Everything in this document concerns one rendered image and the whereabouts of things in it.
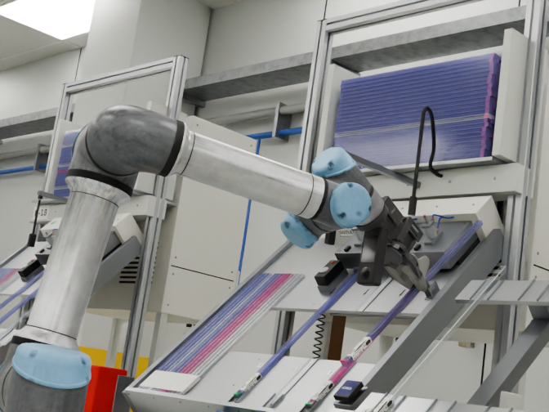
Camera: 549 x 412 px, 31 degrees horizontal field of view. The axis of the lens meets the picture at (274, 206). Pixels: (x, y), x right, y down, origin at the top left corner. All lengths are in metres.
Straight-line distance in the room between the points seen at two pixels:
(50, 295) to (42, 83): 5.92
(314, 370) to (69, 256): 0.72
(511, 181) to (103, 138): 1.13
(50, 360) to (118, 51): 4.34
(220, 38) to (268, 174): 4.30
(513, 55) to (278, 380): 0.96
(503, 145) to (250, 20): 3.51
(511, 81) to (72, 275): 1.25
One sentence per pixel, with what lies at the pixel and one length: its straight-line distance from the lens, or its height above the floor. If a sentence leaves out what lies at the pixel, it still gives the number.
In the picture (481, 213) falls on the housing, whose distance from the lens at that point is 2.38.
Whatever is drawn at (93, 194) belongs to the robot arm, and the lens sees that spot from 1.68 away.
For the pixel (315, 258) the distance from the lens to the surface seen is 2.67.
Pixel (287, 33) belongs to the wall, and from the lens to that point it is 5.48.
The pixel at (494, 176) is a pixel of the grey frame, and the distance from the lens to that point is 2.44.
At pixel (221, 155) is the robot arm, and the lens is 1.62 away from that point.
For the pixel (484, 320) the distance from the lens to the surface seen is 2.56.
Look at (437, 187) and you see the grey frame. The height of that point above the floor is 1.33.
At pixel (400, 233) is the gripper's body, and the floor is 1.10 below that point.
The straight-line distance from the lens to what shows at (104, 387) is 2.83.
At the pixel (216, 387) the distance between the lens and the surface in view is 2.31.
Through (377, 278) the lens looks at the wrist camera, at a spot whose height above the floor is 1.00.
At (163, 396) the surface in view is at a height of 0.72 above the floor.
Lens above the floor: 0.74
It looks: 11 degrees up
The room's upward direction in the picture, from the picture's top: 8 degrees clockwise
